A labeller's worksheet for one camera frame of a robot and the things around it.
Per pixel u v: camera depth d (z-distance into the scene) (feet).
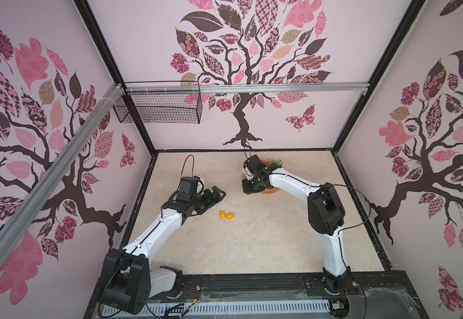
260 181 2.32
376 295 2.37
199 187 2.29
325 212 1.76
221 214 3.03
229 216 3.02
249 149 4.08
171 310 2.37
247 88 3.11
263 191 2.68
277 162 3.38
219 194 2.50
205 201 2.42
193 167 3.65
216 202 2.44
